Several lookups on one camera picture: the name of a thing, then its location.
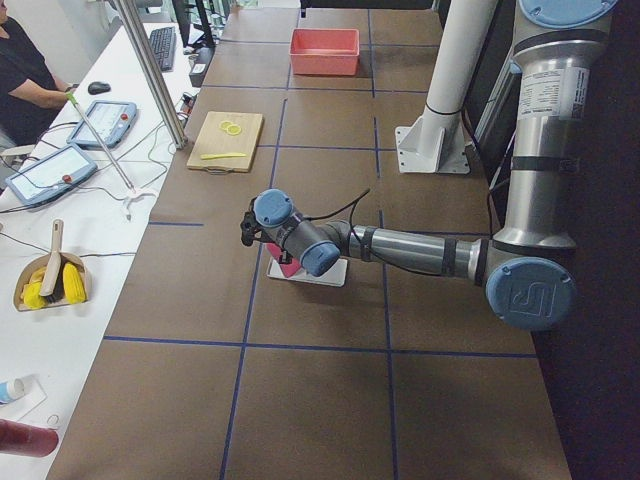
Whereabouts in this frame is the pink plastic bin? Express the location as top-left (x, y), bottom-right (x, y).
top-left (289, 28), bottom-right (360, 76)

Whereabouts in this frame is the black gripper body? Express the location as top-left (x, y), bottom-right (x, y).
top-left (240, 210), bottom-right (261, 247)

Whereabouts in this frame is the pink microfibre cloth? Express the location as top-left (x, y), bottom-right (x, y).
top-left (266, 243), bottom-right (301, 279)

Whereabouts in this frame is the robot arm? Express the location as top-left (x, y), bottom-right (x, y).
top-left (240, 1), bottom-right (614, 331)

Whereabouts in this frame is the white towel rack tray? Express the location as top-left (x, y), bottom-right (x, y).
top-left (266, 258), bottom-right (348, 287)

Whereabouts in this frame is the teach pendant far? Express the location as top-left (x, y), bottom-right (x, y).
top-left (67, 100), bottom-right (138, 150)

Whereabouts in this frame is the metal rod with green tip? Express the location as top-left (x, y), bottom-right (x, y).
top-left (65, 91), bottom-right (135, 198)

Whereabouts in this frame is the white camera pole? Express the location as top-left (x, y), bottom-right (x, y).
top-left (395, 0), bottom-right (497, 175)

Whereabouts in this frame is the bamboo cutting board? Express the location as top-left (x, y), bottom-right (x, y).
top-left (186, 111), bottom-right (264, 173)

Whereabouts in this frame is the aluminium frame post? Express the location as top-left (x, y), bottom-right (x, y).
top-left (114, 0), bottom-right (188, 150)

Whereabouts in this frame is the beige dustpan with brush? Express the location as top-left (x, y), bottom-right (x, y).
top-left (13, 219), bottom-right (91, 311)

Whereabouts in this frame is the black braided left cable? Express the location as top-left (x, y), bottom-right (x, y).
top-left (303, 187), bottom-right (372, 226)

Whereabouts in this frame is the yellow plastic knife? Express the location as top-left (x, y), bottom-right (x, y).
top-left (200, 152), bottom-right (247, 160)

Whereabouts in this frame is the black keyboard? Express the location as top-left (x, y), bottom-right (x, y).
top-left (149, 26), bottom-right (176, 72)

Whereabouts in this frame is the teach pendant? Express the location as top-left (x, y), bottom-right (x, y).
top-left (67, 100), bottom-right (138, 150)
top-left (6, 145), bottom-right (97, 206)

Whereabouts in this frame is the black computer mouse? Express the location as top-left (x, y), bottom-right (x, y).
top-left (87, 81), bottom-right (111, 95)

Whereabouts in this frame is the blue white cup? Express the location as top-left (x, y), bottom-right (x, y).
top-left (0, 378), bottom-right (25, 405)

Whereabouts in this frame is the dark red bottle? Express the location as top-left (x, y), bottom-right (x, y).
top-left (0, 419), bottom-right (59, 458)

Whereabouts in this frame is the lemon slice front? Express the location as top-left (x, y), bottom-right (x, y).
top-left (225, 124), bottom-right (242, 136)

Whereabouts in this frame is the person in black shirt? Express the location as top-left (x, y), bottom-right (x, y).
top-left (1, 3), bottom-right (77, 146)

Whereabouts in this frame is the teach pendant near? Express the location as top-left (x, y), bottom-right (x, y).
top-left (6, 145), bottom-right (97, 206)

